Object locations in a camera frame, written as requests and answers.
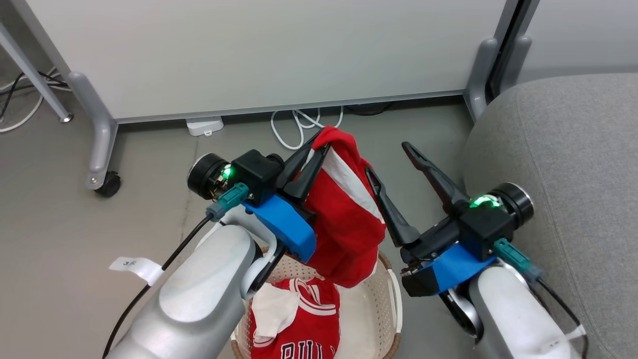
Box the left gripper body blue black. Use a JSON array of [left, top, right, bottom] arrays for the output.
[[243, 193, 318, 264]]

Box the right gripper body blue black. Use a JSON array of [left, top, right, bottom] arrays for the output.
[[400, 216, 497, 298]]

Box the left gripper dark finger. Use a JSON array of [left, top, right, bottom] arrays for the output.
[[276, 134, 320, 191], [285, 144, 331, 201]]

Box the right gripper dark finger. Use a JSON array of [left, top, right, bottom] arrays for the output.
[[401, 141, 470, 216], [365, 166, 422, 249]]

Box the red white garment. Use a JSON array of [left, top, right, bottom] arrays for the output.
[[298, 126, 387, 289]]

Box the cream perforated laundry basket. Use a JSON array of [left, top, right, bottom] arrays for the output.
[[230, 247, 403, 359]]

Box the white cloth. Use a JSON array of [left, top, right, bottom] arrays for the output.
[[251, 283, 301, 346]]

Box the red Bulls jersey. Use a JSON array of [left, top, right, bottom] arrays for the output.
[[249, 278, 341, 359]]

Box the large white partition panel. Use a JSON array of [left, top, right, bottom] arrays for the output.
[[10, 0, 520, 124]]

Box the grey fabric sofa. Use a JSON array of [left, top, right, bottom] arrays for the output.
[[461, 73, 638, 359]]

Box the grey partition foot with caster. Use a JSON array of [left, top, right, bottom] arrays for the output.
[[67, 71, 122, 198]]

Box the narrow white partition panel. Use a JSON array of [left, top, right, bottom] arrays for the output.
[[518, 0, 638, 84]]

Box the grey metal table leg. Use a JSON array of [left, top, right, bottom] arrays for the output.
[[0, 22, 74, 124]]

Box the looped white cable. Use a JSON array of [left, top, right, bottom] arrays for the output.
[[270, 106, 345, 151]]

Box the teal cable connector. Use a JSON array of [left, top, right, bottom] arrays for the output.
[[493, 238, 544, 283], [206, 182, 249, 222]]

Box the black cable under partition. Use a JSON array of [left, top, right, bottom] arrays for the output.
[[343, 102, 395, 117]]

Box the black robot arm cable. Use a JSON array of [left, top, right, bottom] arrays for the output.
[[534, 277, 590, 359], [102, 214, 213, 359]]

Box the white paper cable tag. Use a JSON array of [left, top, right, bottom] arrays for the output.
[[109, 256, 164, 286], [541, 324, 587, 346]]

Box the white floor cable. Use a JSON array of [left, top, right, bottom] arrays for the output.
[[0, 67, 71, 134]]

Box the black floor cable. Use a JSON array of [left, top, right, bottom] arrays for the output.
[[0, 70, 68, 121]]

